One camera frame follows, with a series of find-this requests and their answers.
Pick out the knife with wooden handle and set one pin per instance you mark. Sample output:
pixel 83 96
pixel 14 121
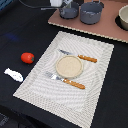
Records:
pixel 80 56

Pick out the beige bowl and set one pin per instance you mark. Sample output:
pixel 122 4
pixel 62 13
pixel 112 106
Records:
pixel 123 14

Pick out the grey frying pan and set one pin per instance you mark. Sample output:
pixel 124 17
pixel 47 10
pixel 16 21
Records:
pixel 66 13

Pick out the round beige plate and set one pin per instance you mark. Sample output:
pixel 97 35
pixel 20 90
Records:
pixel 69 66

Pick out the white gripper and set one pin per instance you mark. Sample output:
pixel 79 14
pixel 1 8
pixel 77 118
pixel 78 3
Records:
pixel 61 3

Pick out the striped beige placemat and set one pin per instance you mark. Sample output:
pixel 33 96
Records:
pixel 74 99

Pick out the grey cooking pot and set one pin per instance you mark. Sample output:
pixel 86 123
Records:
pixel 90 12

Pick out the fork with wooden handle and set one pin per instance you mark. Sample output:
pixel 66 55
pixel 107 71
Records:
pixel 67 81

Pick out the red sausage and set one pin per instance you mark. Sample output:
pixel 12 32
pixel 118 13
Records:
pixel 27 58

